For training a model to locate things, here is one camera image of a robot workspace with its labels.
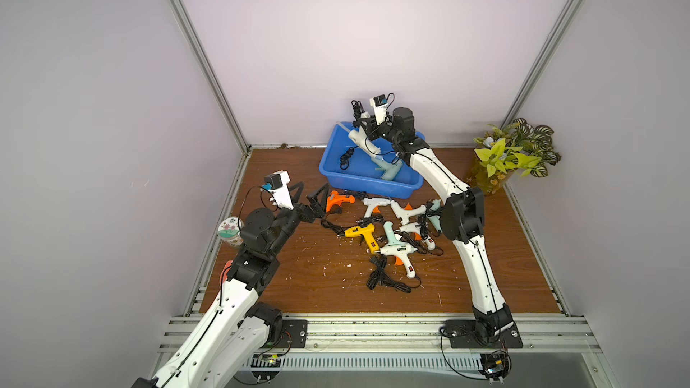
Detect large white glue gun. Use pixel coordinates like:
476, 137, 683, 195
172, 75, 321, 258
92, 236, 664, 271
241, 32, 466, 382
348, 112, 381, 158

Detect glass jar floral lid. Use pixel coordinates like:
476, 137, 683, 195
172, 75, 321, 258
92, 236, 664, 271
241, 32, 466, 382
217, 217, 244, 247

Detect small white red glue gun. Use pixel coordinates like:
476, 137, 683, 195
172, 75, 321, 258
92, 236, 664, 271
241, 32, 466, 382
399, 223, 437, 251

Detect blue plastic storage box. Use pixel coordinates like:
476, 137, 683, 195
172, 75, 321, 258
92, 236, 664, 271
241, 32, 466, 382
319, 123, 424, 199

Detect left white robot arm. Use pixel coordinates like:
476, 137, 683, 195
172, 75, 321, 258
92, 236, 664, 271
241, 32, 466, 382
134, 171, 330, 388

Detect mint green glue gun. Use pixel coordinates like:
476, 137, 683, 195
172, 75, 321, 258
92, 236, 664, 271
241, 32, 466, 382
371, 156, 403, 181

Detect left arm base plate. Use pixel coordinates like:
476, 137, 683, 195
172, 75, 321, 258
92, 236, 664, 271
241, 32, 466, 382
263, 319, 308, 351

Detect white glue gun red switch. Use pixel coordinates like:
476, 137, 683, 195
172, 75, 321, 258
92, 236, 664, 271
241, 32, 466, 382
379, 242, 417, 278

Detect mint glue gun right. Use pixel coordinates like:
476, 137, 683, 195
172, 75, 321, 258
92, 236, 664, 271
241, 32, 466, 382
426, 199, 443, 236

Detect potted green plant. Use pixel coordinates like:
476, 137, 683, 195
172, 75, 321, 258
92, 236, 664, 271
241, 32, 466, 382
465, 118, 562, 196

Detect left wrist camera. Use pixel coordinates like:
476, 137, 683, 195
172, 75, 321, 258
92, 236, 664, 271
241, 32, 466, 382
262, 170, 294, 209

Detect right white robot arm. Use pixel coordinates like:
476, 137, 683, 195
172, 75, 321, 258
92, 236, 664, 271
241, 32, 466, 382
370, 105, 514, 343

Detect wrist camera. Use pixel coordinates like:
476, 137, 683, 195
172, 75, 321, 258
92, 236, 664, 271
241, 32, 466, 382
262, 170, 294, 209
369, 93, 395, 125

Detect white orange glue gun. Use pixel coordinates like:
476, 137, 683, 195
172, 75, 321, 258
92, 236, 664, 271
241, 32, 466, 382
390, 200, 427, 226

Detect mint glue gun centre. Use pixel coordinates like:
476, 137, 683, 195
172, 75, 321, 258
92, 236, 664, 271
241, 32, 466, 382
383, 221, 402, 245

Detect coiled black cord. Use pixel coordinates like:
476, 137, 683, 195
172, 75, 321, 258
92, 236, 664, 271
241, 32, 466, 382
365, 252, 422, 295

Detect yellow glue gun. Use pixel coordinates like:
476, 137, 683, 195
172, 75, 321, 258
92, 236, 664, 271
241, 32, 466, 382
344, 224, 380, 253

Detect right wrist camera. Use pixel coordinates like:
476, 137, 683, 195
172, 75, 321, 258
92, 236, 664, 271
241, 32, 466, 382
369, 93, 395, 125

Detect pink plastic scoop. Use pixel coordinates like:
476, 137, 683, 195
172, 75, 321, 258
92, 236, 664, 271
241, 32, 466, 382
220, 260, 233, 280

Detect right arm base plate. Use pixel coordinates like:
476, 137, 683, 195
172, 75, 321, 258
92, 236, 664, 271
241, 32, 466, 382
440, 319, 524, 350

